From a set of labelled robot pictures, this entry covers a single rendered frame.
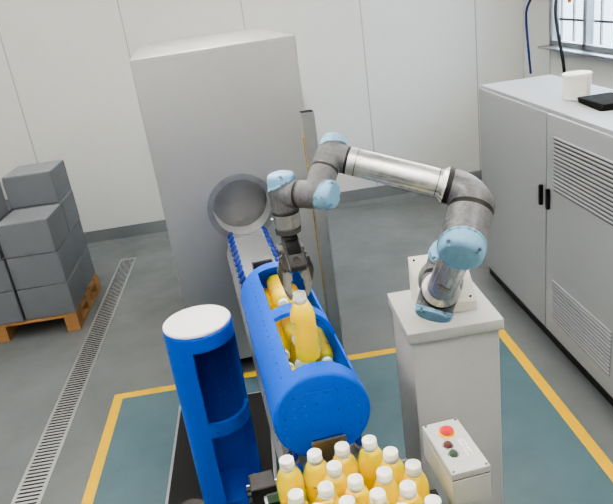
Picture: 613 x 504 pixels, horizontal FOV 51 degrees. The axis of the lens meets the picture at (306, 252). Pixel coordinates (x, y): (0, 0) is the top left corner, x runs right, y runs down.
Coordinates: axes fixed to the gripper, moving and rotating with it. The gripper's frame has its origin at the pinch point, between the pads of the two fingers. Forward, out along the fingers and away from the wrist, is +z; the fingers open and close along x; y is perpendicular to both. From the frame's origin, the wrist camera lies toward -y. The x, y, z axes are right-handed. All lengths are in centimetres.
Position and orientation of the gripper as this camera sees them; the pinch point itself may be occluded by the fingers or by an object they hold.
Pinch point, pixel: (299, 295)
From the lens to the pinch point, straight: 183.2
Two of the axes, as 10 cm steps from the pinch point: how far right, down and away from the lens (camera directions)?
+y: -2.0, -3.6, 9.1
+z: 1.3, 9.1, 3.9
